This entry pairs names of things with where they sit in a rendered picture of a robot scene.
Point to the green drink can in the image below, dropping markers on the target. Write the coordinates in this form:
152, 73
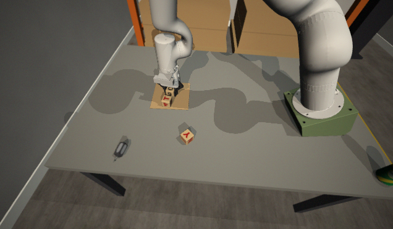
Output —
385, 175

